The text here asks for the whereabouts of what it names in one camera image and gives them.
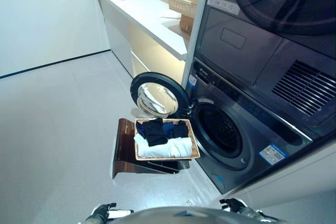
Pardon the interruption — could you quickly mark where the round washing machine door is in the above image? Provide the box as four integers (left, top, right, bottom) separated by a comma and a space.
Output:
130, 72, 189, 117

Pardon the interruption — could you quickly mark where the dark grey washing machine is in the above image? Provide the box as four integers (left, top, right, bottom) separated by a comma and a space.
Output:
185, 57, 313, 195

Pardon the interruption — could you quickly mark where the dark blue garment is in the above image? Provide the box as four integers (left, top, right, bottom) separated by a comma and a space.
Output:
135, 122, 175, 138

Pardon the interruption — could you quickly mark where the small black garment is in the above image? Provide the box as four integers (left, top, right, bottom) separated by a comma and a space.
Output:
172, 120, 188, 139

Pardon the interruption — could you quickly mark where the black folded garment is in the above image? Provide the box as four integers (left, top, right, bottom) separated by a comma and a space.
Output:
142, 118, 169, 147

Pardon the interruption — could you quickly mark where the white folded garment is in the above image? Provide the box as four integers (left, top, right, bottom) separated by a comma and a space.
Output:
133, 133, 192, 158

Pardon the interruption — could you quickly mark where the woven laundry basket tray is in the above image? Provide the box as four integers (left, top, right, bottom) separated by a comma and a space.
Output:
134, 118, 201, 161

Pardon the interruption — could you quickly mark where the brown wooden stool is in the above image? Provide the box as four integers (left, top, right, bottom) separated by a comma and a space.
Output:
112, 118, 191, 180

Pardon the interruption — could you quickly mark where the white appliance surround panel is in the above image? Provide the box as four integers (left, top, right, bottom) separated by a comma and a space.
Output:
181, 0, 214, 87

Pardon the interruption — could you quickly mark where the white counter cabinet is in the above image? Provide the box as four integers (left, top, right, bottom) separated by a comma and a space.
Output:
94, 0, 200, 85

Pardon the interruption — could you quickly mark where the large wicker basket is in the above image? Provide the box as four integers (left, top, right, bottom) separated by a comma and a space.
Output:
165, 0, 200, 35

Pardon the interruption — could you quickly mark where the dark grey stacked dryer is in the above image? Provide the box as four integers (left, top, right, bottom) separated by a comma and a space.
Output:
193, 0, 336, 141

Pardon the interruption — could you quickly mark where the blue energy label sticker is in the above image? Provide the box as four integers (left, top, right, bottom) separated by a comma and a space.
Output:
259, 144, 286, 166

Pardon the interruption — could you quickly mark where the grey robot torso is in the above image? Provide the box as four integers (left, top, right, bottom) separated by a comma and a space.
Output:
105, 206, 247, 224

